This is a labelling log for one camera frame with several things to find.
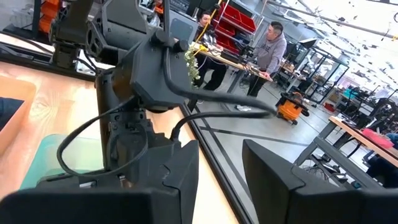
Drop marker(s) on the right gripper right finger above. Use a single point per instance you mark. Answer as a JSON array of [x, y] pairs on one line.
[[295, 199]]

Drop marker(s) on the person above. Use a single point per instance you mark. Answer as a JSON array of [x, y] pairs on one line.
[[270, 53], [211, 71]]

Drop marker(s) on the green potted plant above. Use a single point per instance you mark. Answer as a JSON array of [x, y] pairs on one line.
[[192, 67]]

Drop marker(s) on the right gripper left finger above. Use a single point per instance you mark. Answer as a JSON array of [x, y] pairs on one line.
[[140, 202]]

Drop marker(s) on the orange shop vacuum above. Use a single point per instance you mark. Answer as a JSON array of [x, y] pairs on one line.
[[289, 110]]

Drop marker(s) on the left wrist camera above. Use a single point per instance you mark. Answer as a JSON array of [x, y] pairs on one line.
[[155, 77]]

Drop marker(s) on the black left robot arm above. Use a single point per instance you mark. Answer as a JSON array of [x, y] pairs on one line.
[[118, 28]]

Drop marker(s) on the wooden workbench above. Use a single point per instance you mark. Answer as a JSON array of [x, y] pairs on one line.
[[230, 63], [351, 133]]

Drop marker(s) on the black aluminium table frame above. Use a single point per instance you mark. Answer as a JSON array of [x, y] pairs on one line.
[[222, 174]]

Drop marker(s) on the teal translucent plastic bin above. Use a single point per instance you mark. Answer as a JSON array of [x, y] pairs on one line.
[[46, 155]]

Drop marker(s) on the pink object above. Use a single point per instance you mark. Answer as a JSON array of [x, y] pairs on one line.
[[376, 138]]

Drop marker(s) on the red storage bin rack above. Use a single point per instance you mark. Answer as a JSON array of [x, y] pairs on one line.
[[233, 15]]

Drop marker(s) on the orange storage bins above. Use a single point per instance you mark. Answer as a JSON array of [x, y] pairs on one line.
[[49, 9]]

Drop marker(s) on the orange translucent plastic bin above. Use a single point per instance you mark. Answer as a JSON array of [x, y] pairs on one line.
[[15, 87]]

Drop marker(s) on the black metal rack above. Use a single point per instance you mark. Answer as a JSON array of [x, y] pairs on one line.
[[308, 43]]

